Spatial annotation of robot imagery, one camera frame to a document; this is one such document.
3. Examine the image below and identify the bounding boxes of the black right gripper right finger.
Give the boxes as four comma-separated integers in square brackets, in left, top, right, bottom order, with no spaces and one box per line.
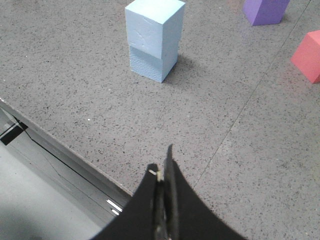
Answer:
[164,145,244,240]

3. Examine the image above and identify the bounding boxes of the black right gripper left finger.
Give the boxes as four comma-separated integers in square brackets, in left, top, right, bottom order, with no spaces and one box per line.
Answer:
[93,163,165,240]

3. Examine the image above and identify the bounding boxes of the light blue foam block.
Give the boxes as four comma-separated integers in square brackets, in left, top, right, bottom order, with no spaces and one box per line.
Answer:
[124,0,185,59]
[129,46,178,83]

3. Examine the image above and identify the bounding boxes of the red foam block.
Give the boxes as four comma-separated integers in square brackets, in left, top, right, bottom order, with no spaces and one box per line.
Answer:
[290,30,320,84]

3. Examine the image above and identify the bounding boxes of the purple smooth foam block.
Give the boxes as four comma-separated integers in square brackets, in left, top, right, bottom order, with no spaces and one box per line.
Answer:
[243,0,290,26]

